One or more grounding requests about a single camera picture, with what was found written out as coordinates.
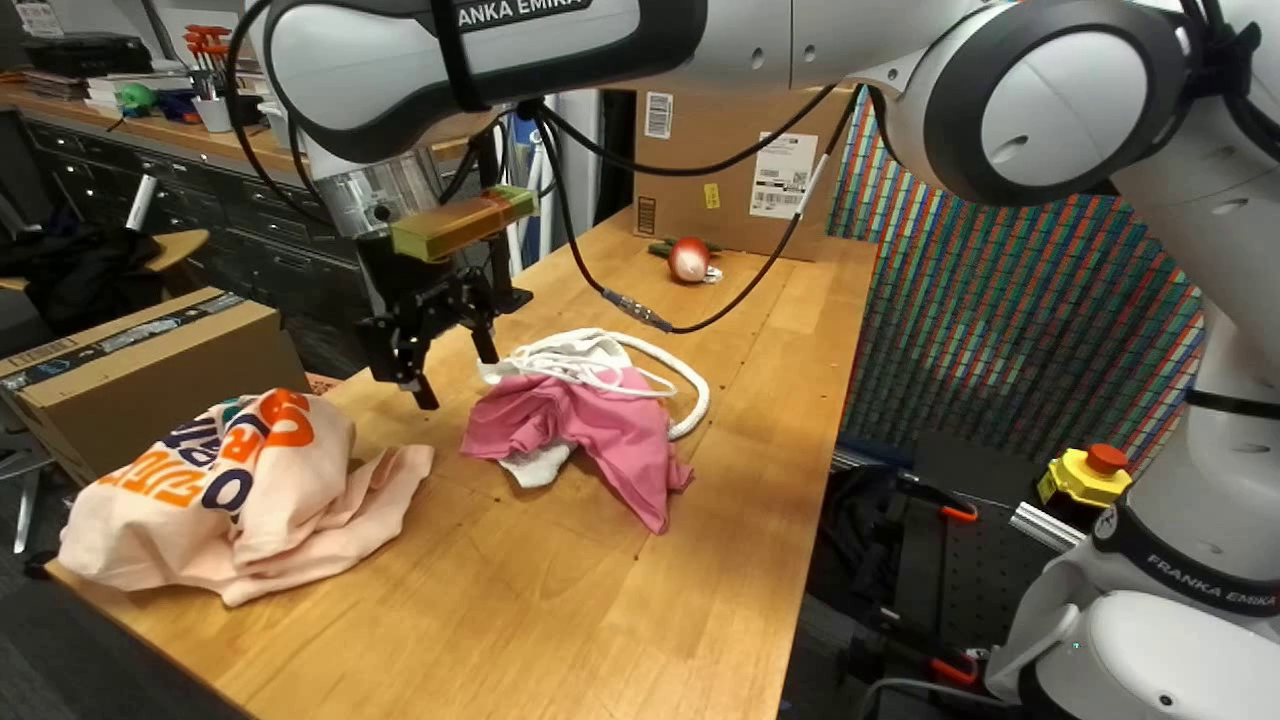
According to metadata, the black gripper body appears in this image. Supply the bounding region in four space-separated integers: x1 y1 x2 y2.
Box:
355 235 528 353

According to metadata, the white rope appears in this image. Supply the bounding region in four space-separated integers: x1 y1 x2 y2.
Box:
478 325 714 449

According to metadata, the pink cloth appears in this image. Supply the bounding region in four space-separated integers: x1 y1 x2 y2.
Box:
464 373 693 533

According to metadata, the peach printed shirt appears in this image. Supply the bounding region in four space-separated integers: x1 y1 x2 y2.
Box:
54 386 433 609

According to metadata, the red white plush toy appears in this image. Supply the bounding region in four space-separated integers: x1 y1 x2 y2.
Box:
647 235 724 283

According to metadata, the grey white towel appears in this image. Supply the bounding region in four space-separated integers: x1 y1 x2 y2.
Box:
504 449 573 492

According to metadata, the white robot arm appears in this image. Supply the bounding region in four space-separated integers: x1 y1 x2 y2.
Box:
254 0 1280 720

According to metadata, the cardboard box on table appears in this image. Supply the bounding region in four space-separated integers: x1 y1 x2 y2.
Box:
633 87 852 261

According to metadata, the cardboard box on floor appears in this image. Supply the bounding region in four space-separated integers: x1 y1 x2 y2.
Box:
0 287 303 481

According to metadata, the wooden workbench with drawers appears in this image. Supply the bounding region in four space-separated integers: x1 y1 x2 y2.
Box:
0 74 402 377

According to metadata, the yellow red emergency stop button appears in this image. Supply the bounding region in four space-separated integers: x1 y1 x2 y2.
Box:
1037 444 1132 506

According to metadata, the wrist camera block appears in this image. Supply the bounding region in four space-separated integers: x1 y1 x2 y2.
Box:
391 182 536 265

